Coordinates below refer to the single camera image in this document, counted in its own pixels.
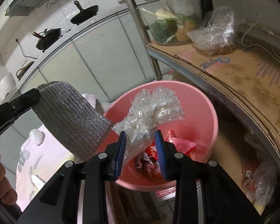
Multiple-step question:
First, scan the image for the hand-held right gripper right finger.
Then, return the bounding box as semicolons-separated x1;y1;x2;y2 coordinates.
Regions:
155;130;263;224

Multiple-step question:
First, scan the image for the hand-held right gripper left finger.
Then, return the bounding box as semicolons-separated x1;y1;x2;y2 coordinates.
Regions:
17;131;127;224

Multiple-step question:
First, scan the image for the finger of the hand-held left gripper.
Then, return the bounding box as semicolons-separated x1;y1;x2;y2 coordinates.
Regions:
0;88;41;143

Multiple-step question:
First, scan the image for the red silver wrapper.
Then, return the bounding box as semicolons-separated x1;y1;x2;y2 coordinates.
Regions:
134;153;158;175

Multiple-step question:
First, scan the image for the clear bubble wrap bag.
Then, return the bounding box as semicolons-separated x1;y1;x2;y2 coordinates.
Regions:
112;86;186;164

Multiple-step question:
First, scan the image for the pink plastic bucket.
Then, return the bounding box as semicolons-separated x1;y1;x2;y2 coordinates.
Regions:
94;80;218;193

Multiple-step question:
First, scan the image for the silver foil bubble sheet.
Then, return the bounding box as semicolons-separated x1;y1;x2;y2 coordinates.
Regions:
32;81;113;162

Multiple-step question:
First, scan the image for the person's left hand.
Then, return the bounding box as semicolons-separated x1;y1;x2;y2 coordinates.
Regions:
0;149;18;207

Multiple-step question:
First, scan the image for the red orange snack wrapper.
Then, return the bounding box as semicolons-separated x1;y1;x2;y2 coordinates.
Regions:
146;145;159;161

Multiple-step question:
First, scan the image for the white round pot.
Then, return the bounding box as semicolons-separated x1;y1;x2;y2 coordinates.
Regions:
0;72;15;99

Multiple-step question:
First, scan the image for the red clear plastic wrapper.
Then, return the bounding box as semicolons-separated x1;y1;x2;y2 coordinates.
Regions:
164;129;197;155

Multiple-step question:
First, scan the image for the small clear plastic lump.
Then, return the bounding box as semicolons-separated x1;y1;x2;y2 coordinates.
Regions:
29;129;45;146

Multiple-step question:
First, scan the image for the pink floral blanket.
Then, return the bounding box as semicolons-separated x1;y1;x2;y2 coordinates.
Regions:
15;93;115;224

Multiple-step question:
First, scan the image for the black lidded pan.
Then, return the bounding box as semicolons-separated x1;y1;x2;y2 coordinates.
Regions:
33;27;62;51

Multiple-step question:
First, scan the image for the grey kitchen cabinet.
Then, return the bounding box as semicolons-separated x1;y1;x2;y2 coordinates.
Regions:
0;5;159;175

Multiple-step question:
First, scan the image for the clear bag with red scraps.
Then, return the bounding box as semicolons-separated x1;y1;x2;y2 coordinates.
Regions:
241;161;279;206

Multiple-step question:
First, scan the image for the brown cardboard sheet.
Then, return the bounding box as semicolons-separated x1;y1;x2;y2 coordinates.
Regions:
147;22;280;145

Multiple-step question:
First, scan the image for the black frying pan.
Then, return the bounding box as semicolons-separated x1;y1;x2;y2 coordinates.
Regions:
70;0;99;26

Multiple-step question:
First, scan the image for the clear bag of vegetables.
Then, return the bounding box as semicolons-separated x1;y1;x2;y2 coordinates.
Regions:
140;0;201;46

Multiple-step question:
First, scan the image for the clear bag with brown contents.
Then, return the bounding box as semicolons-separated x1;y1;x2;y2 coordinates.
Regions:
187;6;238;56

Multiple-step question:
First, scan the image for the metal shelf rack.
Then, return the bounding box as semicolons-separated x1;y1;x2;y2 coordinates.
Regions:
117;0;280;215

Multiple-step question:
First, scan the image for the dark wire rack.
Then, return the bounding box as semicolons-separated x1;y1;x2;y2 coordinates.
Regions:
16;61;35;78

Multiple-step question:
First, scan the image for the black power cable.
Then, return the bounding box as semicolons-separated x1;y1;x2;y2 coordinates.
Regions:
15;38;35;59

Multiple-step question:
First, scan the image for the white cord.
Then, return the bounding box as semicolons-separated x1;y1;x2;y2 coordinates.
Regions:
241;22;280;66

